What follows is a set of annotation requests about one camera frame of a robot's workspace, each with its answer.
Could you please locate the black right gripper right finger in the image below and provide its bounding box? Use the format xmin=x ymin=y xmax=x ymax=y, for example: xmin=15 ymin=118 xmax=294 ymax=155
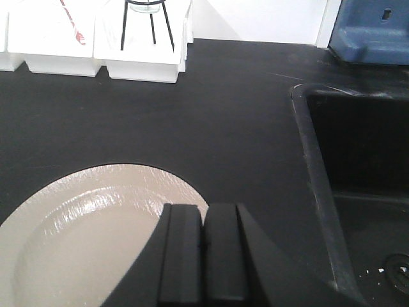
xmin=203 ymin=202 xmax=368 ymax=307

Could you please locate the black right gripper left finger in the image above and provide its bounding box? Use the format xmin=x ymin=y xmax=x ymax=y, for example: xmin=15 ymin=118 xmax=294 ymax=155
xmin=103 ymin=203 xmax=202 ymax=306

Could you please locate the beige round plate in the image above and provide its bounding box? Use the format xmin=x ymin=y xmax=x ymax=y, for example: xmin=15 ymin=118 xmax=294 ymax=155
xmin=1 ymin=164 xmax=208 ymax=306

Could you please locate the black lab sink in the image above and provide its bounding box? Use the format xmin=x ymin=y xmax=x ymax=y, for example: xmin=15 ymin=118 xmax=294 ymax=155
xmin=291 ymin=84 xmax=408 ymax=306

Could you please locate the white storage bin right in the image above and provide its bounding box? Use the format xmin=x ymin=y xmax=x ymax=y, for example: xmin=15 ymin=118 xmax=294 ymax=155
xmin=94 ymin=1 xmax=194 ymax=83

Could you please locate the white storage bin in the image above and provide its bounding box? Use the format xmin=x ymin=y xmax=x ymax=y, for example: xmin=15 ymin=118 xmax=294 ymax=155
xmin=1 ymin=1 xmax=24 ymax=72
xmin=8 ymin=1 xmax=107 ymax=77
xmin=94 ymin=1 xmax=194 ymax=83

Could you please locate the white storage bin left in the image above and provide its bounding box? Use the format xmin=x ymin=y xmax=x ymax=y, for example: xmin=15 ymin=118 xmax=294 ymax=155
xmin=1 ymin=1 xmax=24 ymax=72

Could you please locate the clear glass flask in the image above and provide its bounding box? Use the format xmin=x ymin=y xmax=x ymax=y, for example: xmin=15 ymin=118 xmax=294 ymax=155
xmin=128 ymin=1 xmax=160 ymax=14

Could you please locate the white storage bin middle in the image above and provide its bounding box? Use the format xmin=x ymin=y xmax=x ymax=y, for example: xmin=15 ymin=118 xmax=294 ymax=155
xmin=8 ymin=1 xmax=107 ymax=77

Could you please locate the blue pegboard drying rack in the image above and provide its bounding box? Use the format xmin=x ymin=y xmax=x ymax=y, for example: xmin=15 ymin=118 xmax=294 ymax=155
xmin=329 ymin=0 xmax=408 ymax=66

